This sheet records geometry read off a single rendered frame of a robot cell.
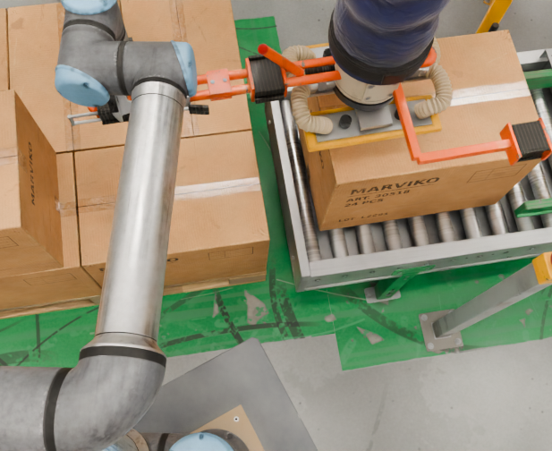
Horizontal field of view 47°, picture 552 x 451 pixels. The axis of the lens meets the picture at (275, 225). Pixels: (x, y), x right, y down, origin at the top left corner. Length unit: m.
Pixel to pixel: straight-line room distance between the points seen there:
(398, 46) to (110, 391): 0.85
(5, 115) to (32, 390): 1.10
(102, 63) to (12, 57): 1.35
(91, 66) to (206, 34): 1.29
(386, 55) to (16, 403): 0.92
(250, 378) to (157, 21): 1.33
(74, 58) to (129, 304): 0.44
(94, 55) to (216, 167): 1.07
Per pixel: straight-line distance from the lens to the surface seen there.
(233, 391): 1.73
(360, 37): 1.32
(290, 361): 2.49
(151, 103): 1.03
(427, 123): 1.61
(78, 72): 1.10
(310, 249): 2.02
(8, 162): 1.78
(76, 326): 2.59
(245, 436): 1.65
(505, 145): 1.51
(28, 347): 2.63
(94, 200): 2.12
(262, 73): 1.48
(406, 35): 1.30
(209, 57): 2.32
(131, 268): 0.90
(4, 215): 1.73
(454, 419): 2.60
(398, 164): 1.72
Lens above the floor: 2.47
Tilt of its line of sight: 71 degrees down
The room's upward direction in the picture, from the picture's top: 8 degrees clockwise
